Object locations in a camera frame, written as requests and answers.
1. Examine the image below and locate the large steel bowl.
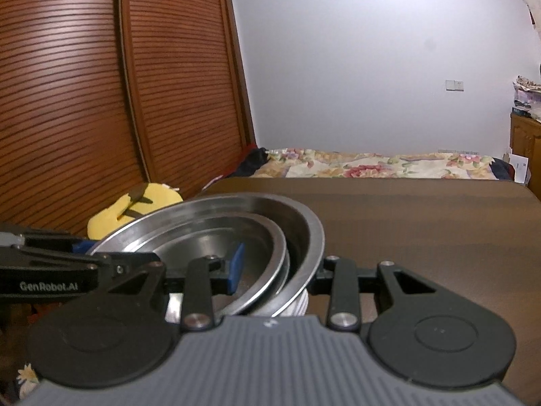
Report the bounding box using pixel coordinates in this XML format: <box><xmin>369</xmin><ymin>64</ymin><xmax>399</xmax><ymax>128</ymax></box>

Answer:
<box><xmin>90</xmin><ymin>193</ymin><xmax>326</xmax><ymax>319</ymax></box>

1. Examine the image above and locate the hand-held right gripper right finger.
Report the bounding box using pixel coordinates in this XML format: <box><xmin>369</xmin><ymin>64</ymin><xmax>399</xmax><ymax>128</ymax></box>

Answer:
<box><xmin>308</xmin><ymin>255</ymin><xmax>437</xmax><ymax>332</ymax></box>

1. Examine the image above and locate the dark clothing pile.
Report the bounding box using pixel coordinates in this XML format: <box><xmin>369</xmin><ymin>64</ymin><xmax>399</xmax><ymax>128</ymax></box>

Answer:
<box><xmin>227</xmin><ymin>145</ymin><xmax>270</xmax><ymax>179</ymax></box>

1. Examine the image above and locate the yellow plush toy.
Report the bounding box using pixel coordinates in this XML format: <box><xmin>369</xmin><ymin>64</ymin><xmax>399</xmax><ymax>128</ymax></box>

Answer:
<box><xmin>87</xmin><ymin>182</ymin><xmax>184</xmax><ymax>240</ymax></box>

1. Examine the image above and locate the white paper box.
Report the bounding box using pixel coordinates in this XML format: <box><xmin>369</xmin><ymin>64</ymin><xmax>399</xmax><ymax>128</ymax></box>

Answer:
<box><xmin>504</xmin><ymin>151</ymin><xmax>530</xmax><ymax>185</ymax></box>

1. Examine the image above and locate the medium steel bowl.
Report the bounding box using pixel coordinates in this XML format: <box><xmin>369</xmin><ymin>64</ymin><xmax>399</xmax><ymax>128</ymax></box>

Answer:
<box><xmin>126</xmin><ymin>211</ymin><xmax>291</xmax><ymax>316</ymax></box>

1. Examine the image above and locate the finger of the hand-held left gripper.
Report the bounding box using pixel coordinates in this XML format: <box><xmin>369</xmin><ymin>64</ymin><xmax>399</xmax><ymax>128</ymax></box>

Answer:
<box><xmin>90</xmin><ymin>251</ymin><xmax>161</xmax><ymax>289</ymax></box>
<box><xmin>23</xmin><ymin>230</ymin><xmax>99</xmax><ymax>258</ymax></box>

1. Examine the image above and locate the stack of papers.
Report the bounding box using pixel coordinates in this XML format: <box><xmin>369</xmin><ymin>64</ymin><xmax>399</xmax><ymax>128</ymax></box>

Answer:
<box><xmin>512</xmin><ymin>75</ymin><xmax>541</xmax><ymax>116</ymax></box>

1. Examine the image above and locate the dark blue blanket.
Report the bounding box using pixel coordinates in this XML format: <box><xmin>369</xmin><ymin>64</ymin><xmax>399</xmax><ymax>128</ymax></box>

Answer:
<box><xmin>489</xmin><ymin>157</ymin><xmax>515</xmax><ymax>181</ymax></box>

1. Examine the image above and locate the wooden sideboard cabinet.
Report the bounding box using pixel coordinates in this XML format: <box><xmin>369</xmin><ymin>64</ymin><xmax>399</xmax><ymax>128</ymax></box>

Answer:
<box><xmin>509</xmin><ymin>112</ymin><xmax>541</xmax><ymax>200</ymax></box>

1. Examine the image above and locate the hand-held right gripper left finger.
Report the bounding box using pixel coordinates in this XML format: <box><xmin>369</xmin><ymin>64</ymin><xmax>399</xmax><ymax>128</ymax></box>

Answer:
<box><xmin>107</xmin><ymin>242</ymin><xmax>248</xmax><ymax>333</ymax></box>

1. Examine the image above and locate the wooden louvered wardrobe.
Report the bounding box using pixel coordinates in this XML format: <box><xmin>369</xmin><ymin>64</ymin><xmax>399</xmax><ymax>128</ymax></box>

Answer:
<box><xmin>0</xmin><ymin>0</ymin><xmax>259</xmax><ymax>240</ymax></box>

